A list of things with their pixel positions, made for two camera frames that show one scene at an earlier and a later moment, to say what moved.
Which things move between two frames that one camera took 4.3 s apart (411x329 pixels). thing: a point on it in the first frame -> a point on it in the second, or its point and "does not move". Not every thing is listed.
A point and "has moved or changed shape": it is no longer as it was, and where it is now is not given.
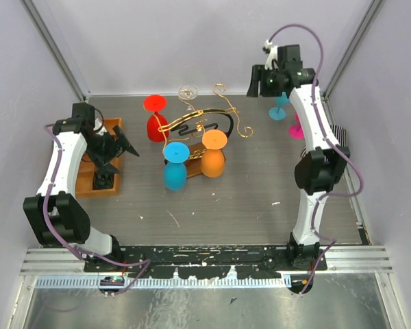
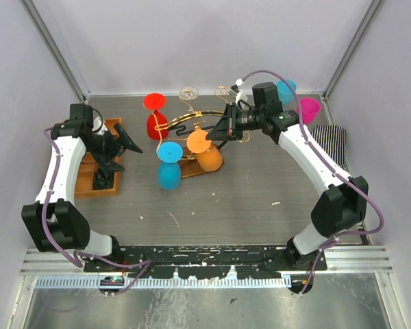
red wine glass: [157, 126] does not move
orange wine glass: [213, 160] has moved or changed shape
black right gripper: [258, 73] -> [227, 129]
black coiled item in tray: [103, 181] does not move
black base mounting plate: [201, 262] does not move
